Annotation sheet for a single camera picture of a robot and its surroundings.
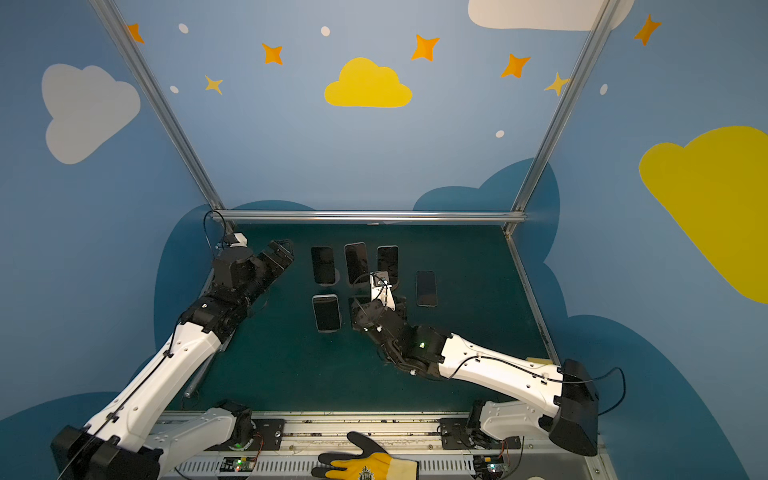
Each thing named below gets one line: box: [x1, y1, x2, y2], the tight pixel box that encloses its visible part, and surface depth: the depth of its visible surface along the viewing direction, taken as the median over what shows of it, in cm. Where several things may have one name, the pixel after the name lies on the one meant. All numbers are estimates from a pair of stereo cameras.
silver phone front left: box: [312, 294, 342, 333], surface depth 86 cm
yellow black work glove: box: [311, 431, 419, 480], surface depth 70 cm
